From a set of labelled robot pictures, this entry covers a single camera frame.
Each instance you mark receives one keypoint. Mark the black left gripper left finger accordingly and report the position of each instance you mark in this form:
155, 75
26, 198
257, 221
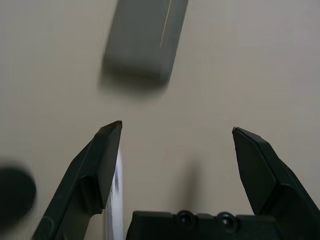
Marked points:
85, 180

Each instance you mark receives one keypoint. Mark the white marker black cap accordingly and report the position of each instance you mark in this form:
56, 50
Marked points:
118, 197

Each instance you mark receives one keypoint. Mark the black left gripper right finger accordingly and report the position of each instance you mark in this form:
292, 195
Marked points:
270, 175

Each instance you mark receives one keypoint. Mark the black tapered cup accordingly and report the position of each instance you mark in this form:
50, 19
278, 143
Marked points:
15, 190

